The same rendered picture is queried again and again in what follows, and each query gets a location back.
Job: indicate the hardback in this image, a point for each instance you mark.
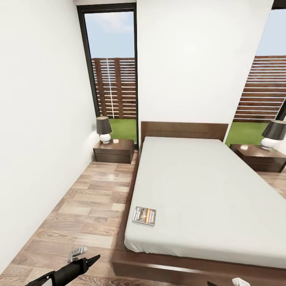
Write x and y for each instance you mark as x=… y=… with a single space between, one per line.
x=144 y=215

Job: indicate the fixed window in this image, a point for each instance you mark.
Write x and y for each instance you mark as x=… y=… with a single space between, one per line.
x=109 y=34
x=264 y=96

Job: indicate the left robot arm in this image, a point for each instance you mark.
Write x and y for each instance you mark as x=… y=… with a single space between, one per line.
x=67 y=273

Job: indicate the nightstand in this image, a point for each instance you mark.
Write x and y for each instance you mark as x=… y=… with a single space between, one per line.
x=117 y=151
x=260 y=159

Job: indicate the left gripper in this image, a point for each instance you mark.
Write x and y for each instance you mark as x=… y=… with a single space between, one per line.
x=76 y=268

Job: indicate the bed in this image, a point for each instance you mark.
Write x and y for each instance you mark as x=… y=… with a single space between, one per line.
x=216 y=218

